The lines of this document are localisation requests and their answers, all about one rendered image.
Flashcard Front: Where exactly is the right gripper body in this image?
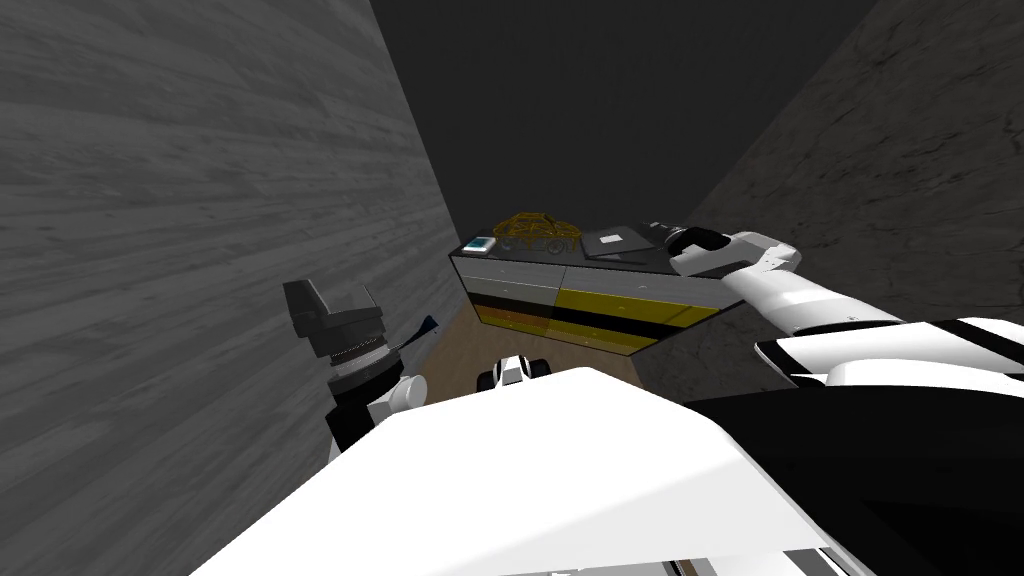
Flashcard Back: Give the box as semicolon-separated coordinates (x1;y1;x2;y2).
646;221;733;257

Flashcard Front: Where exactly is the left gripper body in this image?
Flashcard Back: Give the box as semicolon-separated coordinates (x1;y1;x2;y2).
297;306;389;359

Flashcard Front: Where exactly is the dark closed laptop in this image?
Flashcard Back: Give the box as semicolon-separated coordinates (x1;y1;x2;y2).
580;226;659;261

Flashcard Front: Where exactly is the grey and yellow drawer cabinet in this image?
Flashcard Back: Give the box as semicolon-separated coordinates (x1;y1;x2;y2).
448;226;747;358

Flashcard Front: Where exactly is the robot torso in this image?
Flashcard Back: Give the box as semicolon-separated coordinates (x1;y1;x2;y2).
190;355;875;576

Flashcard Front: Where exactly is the yellow wire basket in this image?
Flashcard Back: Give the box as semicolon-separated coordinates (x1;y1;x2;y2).
492;211;584;256

